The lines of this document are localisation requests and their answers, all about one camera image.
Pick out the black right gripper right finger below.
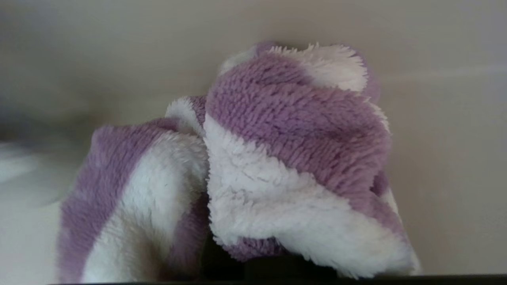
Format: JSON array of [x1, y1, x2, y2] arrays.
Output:
[[244, 255, 339, 278]]

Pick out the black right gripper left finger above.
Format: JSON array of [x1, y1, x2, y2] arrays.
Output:
[[203, 234, 246, 282]]

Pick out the purple white striped towel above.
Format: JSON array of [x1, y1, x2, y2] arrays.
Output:
[[57, 41, 422, 284]]

